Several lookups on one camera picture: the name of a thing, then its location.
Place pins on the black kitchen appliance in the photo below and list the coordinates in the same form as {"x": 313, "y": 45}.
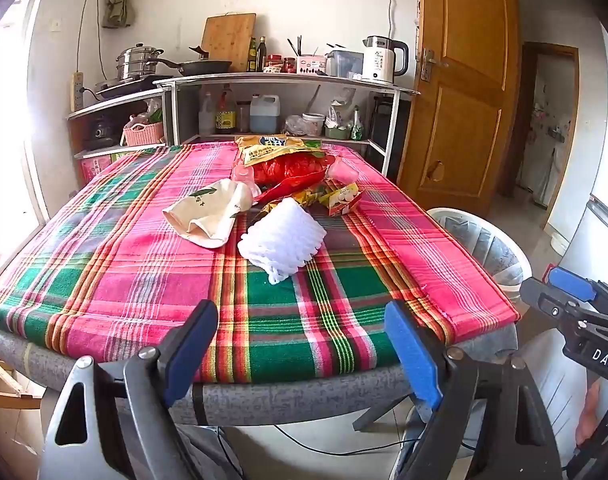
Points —
{"x": 101, "y": 132}

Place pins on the soy sauce bottle yellow label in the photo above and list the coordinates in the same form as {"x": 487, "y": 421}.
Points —
{"x": 225, "y": 115}

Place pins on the small green box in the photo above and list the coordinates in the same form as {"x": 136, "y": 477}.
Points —
{"x": 338, "y": 133}

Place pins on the person's right hand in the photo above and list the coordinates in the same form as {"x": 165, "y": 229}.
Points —
{"x": 589, "y": 410}

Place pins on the white foam fruit net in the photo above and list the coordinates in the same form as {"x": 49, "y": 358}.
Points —
{"x": 284, "y": 240}

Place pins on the grey table pad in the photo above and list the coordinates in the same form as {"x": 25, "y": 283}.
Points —
{"x": 284, "y": 395}

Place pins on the clear plastic container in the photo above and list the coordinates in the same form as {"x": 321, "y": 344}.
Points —
{"x": 345, "y": 64}

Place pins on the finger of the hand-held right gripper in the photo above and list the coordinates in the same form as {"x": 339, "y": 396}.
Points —
{"x": 538, "y": 295}
{"x": 571, "y": 280}

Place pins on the black induction cooker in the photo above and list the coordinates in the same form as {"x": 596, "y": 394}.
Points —
{"x": 119, "y": 89}

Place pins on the dark oil bottle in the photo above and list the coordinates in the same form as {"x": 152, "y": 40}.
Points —
{"x": 252, "y": 57}
{"x": 262, "y": 55}

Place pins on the white floor basin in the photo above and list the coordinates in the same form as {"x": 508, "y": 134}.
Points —
{"x": 559, "y": 244}

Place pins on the clear crumpled plastic bag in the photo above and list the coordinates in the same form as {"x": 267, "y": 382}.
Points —
{"x": 295, "y": 126}

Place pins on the white kitchen shelf unit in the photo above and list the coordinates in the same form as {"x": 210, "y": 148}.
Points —
{"x": 284, "y": 78}

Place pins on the yellow snack packet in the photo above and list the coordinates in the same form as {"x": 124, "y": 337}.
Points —
{"x": 274, "y": 147}

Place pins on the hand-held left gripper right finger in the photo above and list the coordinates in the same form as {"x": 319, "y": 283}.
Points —
{"x": 413, "y": 355}

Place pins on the black frying pan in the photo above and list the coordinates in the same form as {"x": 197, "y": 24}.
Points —
{"x": 204, "y": 66}

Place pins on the pink chopstick holder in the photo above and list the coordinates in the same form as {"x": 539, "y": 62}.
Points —
{"x": 311, "y": 64}

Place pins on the wooden door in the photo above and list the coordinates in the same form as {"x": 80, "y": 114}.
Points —
{"x": 463, "y": 110}

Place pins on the white power strip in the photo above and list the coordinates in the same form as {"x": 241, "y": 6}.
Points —
{"x": 77, "y": 92}

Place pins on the black rack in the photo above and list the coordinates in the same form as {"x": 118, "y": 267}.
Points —
{"x": 383, "y": 130}

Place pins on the red plastic bag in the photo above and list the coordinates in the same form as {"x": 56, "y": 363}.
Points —
{"x": 294, "y": 167}

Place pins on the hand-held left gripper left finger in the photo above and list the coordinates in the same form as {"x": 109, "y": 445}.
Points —
{"x": 191, "y": 345}

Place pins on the white trash bin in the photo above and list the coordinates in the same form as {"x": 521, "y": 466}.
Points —
{"x": 483, "y": 250}

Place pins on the plaid pink green tablecloth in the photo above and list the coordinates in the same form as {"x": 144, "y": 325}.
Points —
{"x": 134, "y": 280}

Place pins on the clear plastic bottle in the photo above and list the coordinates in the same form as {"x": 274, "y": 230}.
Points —
{"x": 207, "y": 117}

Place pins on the steel steamer pot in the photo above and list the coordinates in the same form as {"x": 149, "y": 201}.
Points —
{"x": 136, "y": 62}

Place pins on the white electric kettle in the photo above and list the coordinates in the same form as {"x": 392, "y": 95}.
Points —
{"x": 378, "y": 62}

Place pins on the pink woven basket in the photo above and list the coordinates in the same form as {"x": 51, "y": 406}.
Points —
{"x": 143, "y": 134}

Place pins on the white plastic tub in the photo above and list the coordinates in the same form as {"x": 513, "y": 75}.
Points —
{"x": 314, "y": 125}

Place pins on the wooden cutting board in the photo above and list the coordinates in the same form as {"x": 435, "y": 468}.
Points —
{"x": 231, "y": 42}

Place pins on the small yellow candy wrapper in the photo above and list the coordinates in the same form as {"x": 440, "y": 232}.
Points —
{"x": 341, "y": 199}

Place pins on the pink cardboard carton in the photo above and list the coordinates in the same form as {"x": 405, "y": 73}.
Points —
{"x": 95, "y": 169}

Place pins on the red snack wrapper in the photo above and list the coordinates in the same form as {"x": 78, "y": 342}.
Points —
{"x": 294, "y": 185}

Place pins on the white plastic jug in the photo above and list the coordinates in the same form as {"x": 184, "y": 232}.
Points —
{"x": 265, "y": 116}

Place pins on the dark glass jar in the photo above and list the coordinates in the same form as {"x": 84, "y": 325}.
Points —
{"x": 243, "y": 117}

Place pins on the green white bottle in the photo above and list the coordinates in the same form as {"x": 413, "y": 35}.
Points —
{"x": 357, "y": 127}

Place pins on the white plastic bag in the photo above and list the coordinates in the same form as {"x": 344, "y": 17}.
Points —
{"x": 341, "y": 107}

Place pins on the cream cloth pouch leaf print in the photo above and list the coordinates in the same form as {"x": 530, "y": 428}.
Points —
{"x": 204, "y": 215}

